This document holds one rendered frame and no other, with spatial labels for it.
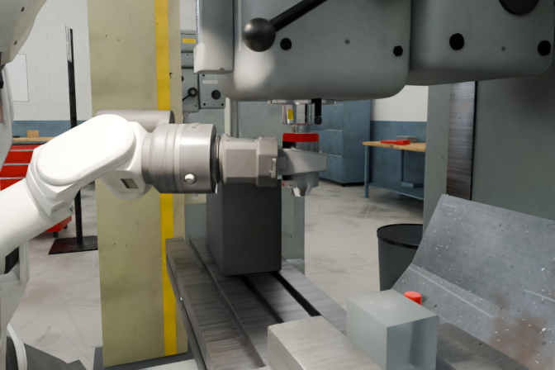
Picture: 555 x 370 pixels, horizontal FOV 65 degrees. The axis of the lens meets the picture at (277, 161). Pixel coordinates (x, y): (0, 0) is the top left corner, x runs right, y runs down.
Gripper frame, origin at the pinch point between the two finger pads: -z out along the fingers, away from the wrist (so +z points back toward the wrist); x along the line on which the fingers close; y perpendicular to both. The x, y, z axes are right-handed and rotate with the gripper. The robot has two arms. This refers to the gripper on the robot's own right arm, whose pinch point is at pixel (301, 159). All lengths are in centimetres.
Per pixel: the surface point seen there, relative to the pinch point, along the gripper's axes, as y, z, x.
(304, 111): -6.0, -0.1, -2.4
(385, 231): 64, -68, 198
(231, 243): 19.0, 10.9, 26.5
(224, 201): 10.7, 12.3, 26.2
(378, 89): -8.5, -7.8, -7.0
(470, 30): -15.1, -17.8, -6.6
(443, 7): -17.2, -14.4, -7.6
